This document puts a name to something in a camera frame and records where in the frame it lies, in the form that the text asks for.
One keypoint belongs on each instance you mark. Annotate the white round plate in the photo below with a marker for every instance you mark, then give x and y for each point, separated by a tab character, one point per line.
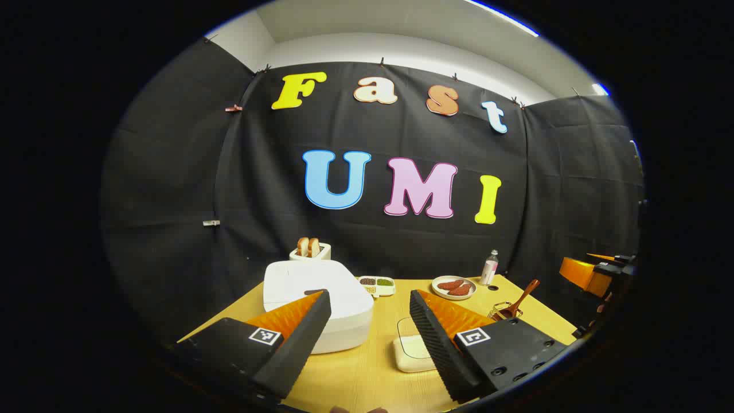
440	292

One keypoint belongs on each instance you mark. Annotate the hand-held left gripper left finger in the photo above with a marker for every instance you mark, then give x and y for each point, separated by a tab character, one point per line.
298	344

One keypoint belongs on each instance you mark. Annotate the white divided bean dish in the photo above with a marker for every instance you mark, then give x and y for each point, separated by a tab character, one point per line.
383	288

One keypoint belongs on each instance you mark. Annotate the red meat piece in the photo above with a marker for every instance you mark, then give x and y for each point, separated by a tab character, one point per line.
450	284
460	290

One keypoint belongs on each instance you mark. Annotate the white toaster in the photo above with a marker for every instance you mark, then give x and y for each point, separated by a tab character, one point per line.
321	254

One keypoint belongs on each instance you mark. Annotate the toast bread slice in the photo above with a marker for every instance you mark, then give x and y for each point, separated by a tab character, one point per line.
303	246
314	247

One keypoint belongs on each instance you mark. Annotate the black backdrop cloth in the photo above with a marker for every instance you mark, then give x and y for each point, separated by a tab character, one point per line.
241	189

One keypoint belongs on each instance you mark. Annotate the clear container of rice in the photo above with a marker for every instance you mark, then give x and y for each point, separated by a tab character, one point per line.
410	350

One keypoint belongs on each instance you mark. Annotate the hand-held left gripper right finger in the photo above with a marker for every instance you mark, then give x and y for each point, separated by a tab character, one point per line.
438	350

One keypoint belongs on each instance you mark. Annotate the brown wooden spoon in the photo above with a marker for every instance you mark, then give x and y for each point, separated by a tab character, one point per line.
523	295

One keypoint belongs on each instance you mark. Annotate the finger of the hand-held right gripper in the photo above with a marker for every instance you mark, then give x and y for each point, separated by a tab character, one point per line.
602	257
579	274

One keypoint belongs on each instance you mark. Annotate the clear bottle with pink label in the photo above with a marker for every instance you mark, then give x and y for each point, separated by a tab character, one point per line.
489	271

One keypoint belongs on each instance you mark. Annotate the white rice cooker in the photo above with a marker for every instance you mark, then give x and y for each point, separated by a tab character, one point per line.
344	298

